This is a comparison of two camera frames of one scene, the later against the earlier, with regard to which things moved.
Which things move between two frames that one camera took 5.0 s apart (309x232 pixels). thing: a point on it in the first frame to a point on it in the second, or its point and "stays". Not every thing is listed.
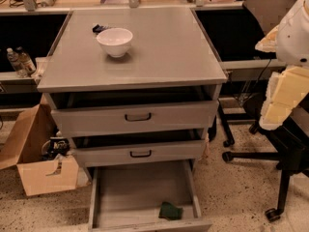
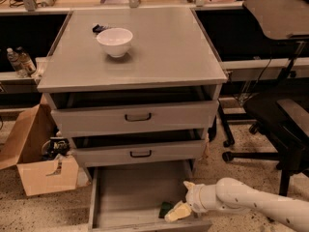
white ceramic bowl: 115,41 stays
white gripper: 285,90 to 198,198
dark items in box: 56,145 stays
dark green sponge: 170,212 stays
